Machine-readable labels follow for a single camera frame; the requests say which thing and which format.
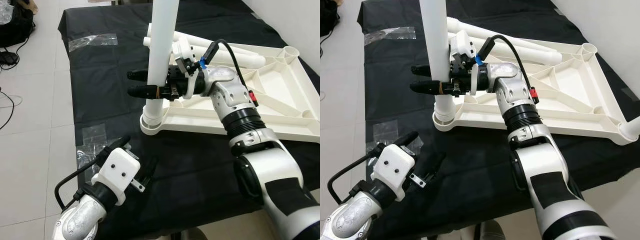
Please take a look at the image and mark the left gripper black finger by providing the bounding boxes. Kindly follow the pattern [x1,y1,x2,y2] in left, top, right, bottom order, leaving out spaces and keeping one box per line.
[142,156,159,181]
[395,131,420,151]
[102,135,132,158]
[425,151,447,178]

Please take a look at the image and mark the black table cloth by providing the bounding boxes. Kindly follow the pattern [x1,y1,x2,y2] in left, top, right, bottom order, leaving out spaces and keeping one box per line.
[57,0,321,240]
[357,0,640,240]

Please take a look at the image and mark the grey right robot foot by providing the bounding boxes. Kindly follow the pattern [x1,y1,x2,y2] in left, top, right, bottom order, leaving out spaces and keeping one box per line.
[472,220,506,240]
[172,227,209,240]

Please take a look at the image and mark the white plastic table top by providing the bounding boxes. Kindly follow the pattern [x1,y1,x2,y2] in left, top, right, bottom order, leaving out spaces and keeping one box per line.
[432,36,632,146]
[140,45,321,145]

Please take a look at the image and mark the black bag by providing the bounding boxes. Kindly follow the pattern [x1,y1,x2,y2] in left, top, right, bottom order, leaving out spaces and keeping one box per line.
[0,2,36,49]
[320,0,341,37]

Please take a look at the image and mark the black round floor device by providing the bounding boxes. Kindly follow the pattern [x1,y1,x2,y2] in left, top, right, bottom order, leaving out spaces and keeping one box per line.
[0,50,20,66]

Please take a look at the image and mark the crumpled clear plastic bag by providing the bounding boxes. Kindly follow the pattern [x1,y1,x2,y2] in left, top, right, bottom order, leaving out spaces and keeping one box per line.
[0,2,14,24]

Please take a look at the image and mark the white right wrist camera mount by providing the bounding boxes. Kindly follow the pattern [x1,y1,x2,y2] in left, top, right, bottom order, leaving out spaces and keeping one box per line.
[171,40,201,99]
[450,30,479,96]

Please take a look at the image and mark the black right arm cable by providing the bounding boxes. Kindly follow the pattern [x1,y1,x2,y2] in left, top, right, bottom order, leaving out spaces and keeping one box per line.
[200,40,260,107]
[477,35,540,105]

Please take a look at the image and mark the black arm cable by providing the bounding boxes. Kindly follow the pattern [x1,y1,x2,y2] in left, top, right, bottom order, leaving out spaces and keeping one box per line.
[54,150,109,211]
[327,145,386,206]
[477,35,540,105]
[200,40,260,107]

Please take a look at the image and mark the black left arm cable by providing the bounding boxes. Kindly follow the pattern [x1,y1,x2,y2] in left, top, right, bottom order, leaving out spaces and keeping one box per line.
[327,145,386,206]
[54,150,109,211]

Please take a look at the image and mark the tangled black floor cables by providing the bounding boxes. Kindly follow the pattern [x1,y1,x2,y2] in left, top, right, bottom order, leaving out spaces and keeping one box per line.
[320,25,336,46]
[0,30,24,131]

